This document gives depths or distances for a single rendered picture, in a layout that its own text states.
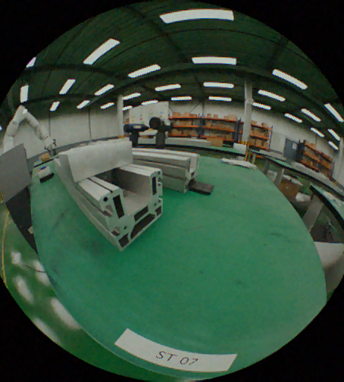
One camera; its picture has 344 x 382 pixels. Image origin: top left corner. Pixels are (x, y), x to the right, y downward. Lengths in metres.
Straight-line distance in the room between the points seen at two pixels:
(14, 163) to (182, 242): 0.92
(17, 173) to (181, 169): 0.91
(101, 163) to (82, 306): 0.19
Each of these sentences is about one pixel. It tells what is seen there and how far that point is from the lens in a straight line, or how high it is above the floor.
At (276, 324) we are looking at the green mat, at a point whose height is 0.78.
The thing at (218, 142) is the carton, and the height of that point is 0.86.
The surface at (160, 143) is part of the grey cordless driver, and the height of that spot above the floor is 0.88.
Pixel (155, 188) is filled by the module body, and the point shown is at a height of 0.84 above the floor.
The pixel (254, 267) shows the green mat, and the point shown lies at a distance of 0.18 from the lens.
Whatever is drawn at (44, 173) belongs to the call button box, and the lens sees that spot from 0.74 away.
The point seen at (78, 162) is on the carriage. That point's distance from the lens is 0.17.
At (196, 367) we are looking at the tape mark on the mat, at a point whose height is 0.78.
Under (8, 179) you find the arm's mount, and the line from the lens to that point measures 0.92.
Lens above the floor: 0.91
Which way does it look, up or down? 28 degrees down
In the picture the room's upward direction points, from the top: 2 degrees clockwise
